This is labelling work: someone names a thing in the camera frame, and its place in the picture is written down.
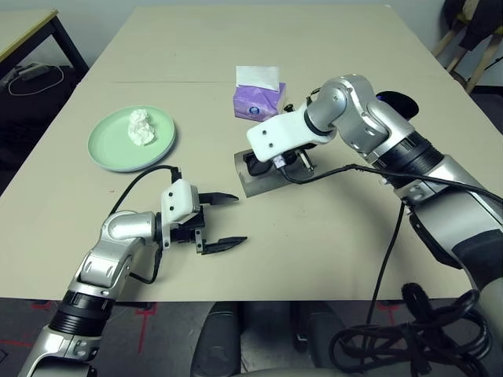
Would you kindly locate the purple tissue pack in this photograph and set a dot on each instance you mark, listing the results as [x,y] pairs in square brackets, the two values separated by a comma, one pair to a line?
[251,104]

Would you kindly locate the beige side table black frame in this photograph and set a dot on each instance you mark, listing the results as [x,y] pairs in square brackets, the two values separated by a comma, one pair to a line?
[23,23]

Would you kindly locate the black cup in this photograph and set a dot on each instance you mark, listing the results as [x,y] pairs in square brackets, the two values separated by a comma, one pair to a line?
[401,104]

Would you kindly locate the black low platform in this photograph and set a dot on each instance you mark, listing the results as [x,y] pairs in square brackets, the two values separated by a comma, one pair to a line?
[491,106]
[23,118]

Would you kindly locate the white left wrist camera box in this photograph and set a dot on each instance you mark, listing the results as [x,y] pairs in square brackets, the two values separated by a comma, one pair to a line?
[177,202]

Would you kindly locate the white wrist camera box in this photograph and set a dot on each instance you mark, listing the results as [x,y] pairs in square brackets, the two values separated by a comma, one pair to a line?
[279,133]
[177,202]

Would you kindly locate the green plate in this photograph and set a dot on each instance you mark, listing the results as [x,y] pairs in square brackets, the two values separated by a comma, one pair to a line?
[114,145]

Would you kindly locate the blue capped marker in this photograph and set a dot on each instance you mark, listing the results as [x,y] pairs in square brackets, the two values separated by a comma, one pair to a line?
[381,96]

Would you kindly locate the wooden stool yellow seat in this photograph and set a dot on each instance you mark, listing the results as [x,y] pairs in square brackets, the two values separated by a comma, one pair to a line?
[481,64]

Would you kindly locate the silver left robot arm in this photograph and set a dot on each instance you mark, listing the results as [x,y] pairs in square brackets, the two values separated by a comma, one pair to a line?
[98,263]

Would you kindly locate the black robot left leg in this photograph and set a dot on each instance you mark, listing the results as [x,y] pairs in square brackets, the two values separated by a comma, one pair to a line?
[218,337]

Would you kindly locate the black sunglasses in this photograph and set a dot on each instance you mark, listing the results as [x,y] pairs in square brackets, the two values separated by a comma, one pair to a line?
[257,167]

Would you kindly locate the black robot leg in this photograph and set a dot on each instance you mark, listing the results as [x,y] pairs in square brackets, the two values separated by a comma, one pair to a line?
[218,337]
[314,330]

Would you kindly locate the black robot right leg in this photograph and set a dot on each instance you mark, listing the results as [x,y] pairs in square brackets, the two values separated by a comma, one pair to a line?
[314,330]

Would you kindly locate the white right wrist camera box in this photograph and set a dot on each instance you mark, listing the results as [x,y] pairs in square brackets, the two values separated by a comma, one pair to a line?
[279,133]

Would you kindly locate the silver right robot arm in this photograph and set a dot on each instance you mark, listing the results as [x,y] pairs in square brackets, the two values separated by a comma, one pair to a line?
[353,114]

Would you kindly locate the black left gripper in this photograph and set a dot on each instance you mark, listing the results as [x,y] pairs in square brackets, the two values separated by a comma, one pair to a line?
[196,231]

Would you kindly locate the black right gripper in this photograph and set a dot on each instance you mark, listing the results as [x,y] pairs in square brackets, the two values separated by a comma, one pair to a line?
[292,157]

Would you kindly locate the white tissue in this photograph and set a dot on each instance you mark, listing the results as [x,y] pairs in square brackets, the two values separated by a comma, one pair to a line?
[139,127]

